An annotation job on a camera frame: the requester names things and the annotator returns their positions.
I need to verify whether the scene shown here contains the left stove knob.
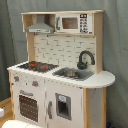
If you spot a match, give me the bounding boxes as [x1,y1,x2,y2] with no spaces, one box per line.
[14,76,19,82]

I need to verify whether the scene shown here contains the grey water dispenser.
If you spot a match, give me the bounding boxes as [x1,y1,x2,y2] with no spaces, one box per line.
[55,93,71,120]

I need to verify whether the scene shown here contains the toy microwave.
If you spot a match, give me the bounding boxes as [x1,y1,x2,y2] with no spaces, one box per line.
[56,13,93,34]

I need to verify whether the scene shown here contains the stove knob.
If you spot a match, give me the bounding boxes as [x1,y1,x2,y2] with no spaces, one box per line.
[14,76,19,82]
[32,81,39,87]

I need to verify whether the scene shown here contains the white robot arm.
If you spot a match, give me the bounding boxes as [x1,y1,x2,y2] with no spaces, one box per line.
[2,120,41,128]

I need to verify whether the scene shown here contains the white cupboard door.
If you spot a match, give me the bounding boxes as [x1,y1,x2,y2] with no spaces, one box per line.
[46,80,83,128]

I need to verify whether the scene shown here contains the grey range hood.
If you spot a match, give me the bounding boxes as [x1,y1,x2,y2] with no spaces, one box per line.
[26,15,54,34]

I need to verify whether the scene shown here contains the metal sink basin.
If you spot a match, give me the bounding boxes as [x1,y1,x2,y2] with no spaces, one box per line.
[53,67,93,81]

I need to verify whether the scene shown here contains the white oven door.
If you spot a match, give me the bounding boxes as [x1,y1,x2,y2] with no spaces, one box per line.
[13,88,45,127]

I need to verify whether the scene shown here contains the black stovetop red burners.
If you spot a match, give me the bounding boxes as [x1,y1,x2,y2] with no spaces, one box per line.
[20,61,57,72]

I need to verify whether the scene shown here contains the wooden toy kitchen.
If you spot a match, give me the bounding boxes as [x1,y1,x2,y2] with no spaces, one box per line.
[8,10,115,128]

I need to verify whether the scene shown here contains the black toy faucet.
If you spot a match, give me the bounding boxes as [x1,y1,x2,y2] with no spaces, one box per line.
[77,50,95,70]

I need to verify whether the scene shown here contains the right stove knob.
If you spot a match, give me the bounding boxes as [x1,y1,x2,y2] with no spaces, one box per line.
[32,81,39,87]

